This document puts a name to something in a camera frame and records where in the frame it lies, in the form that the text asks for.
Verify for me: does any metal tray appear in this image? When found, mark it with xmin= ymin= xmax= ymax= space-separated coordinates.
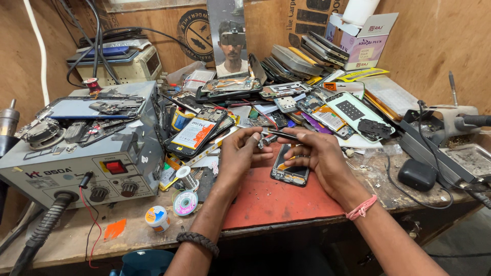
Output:
xmin=439 ymin=143 xmax=491 ymax=178

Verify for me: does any small metal phone part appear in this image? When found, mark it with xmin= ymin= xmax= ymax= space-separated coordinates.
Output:
xmin=257 ymin=135 xmax=277 ymax=150

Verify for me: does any soldering iron with black handle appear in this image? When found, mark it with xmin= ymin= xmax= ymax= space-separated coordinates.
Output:
xmin=448 ymin=71 xmax=491 ymax=130

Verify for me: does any phone with orange white battery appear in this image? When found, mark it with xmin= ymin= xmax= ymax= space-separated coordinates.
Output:
xmin=306 ymin=103 xmax=358 ymax=141

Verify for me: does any teal plastic stool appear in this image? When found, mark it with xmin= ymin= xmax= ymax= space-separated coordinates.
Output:
xmin=109 ymin=249 xmax=175 ymax=276

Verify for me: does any black screwdriver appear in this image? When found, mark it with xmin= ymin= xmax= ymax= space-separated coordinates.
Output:
xmin=266 ymin=128 xmax=302 ymax=142

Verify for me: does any black phone leaning upright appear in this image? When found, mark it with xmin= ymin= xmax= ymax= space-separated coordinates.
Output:
xmin=247 ymin=52 xmax=268 ymax=86

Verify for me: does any black braided bracelet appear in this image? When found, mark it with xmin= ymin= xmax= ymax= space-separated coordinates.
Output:
xmin=176 ymin=232 xmax=220 ymax=258

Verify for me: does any open smartphone with black frame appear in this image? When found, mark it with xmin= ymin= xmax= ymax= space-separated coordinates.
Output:
xmin=270 ymin=143 xmax=311 ymax=188

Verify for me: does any grey soldering iron stand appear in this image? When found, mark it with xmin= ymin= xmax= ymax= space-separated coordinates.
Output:
xmin=398 ymin=103 xmax=491 ymax=189

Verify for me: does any yellow label strip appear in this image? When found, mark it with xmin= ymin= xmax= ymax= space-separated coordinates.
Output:
xmin=337 ymin=67 xmax=390 ymax=83

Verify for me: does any thin red wire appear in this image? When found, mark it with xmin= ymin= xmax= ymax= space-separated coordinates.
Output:
xmin=78 ymin=187 xmax=103 ymax=269

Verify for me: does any black ribbed hot air hose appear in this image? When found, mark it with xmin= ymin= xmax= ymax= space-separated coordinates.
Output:
xmin=9 ymin=191 xmax=79 ymax=276

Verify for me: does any solder wire spool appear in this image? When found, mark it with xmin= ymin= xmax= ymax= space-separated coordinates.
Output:
xmin=175 ymin=165 xmax=200 ymax=192

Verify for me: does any silver phone midframe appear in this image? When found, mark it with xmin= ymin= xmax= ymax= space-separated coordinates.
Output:
xmin=260 ymin=81 xmax=314 ymax=99

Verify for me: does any orange sticker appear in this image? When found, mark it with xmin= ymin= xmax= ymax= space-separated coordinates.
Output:
xmin=103 ymin=218 xmax=127 ymax=242

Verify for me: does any white pink solder wick reel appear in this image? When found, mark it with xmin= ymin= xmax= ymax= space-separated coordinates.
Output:
xmin=171 ymin=190 xmax=199 ymax=217

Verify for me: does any white green phone back cover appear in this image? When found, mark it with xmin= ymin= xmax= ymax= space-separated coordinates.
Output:
xmin=325 ymin=91 xmax=396 ymax=144

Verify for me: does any black earbuds case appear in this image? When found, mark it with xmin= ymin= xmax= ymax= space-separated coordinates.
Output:
xmin=397 ymin=158 xmax=437 ymax=192

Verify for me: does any clear plastic organizer box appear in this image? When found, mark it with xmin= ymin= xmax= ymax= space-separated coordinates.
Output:
xmin=360 ymin=74 xmax=421 ymax=116

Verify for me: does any pile of phones on unit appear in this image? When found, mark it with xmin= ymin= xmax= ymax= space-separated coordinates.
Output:
xmin=66 ymin=28 xmax=153 ymax=64

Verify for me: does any white purple cardboard box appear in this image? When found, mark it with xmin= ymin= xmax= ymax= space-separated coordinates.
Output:
xmin=325 ymin=12 xmax=400 ymax=72

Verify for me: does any grey hot air rework station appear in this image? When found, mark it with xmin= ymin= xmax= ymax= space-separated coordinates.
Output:
xmin=0 ymin=80 xmax=166 ymax=210

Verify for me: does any thin black cable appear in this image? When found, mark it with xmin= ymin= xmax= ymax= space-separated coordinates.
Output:
xmin=385 ymin=100 xmax=455 ymax=210

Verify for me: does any yellow phone battery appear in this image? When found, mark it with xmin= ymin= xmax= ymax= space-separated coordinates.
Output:
xmin=158 ymin=155 xmax=183 ymax=192

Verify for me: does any pink thread bracelet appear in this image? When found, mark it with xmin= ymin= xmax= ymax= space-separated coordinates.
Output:
xmin=345 ymin=194 xmax=379 ymax=221

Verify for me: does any person's right hand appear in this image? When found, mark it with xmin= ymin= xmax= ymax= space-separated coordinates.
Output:
xmin=276 ymin=128 xmax=372 ymax=211

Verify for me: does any red copper wire spool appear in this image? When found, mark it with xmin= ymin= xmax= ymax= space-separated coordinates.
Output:
xmin=82 ymin=77 xmax=104 ymax=95

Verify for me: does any mirror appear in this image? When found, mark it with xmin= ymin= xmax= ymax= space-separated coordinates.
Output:
xmin=206 ymin=0 xmax=250 ymax=78

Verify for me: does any beige power supply unit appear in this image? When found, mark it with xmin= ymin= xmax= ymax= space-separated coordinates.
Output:
xmin=74 ymin=45 xmax=164 ymax=86

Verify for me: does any person's left hand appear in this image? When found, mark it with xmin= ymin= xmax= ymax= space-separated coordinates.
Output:
xmin=214 ymin=126 xmax=275 ymax=198

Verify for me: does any red work mat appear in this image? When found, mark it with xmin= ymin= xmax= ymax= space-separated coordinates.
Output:
xmin=222 ymin=143 xmax=346 ymax=231

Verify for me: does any open phone with white battery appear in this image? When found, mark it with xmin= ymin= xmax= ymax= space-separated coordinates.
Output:
xmin=164 ymin=109 xmax=228 ymax=159

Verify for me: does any bundle of black cables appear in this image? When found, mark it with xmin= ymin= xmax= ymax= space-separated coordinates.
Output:
xmin=51 ymin=0 xmax=121 ymax=88

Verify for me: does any open phone with copper flex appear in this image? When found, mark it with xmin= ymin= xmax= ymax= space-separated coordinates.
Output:
xmin=200 ymin=76 xmax=264 ymax=95

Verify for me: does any black camera cover plate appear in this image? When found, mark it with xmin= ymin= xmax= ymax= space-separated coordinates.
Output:
xmin=356 ymin=118 xmax=393 ymax=140

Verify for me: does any stack of old phones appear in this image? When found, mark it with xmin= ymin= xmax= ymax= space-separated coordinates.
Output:
xmin=260 ymin=31 xmax=350 ymax=84

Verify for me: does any blue phone frame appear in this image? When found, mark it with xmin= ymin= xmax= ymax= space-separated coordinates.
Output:
xmin=36 ymin=95 xmax=147 ymax=120

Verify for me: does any white plastic bottle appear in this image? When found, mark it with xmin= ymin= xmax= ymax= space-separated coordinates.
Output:
xmin=341 ymin=0 xmax=381 ymax=28

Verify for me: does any metal hot air gun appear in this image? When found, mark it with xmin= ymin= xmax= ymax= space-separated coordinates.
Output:
xmin=0 ymin=98 xmax=21 ymax=158

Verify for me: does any heap of phone parts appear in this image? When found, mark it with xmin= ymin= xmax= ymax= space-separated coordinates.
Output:
xmin=161 ymin=71 xmax=396 ymax=155

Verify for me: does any white pipe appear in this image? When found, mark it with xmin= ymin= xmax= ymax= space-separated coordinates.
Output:
xmin=23 ymin=0 xmax=51 ymax=107

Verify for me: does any small white flux jar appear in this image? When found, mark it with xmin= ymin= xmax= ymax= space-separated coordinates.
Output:
xmin=144 ymin=205 xmax=172 ymax=234

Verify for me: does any round metal speaker part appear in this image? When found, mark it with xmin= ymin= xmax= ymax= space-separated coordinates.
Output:
xmin=15 ymin=118 xmax=66 ymax=151

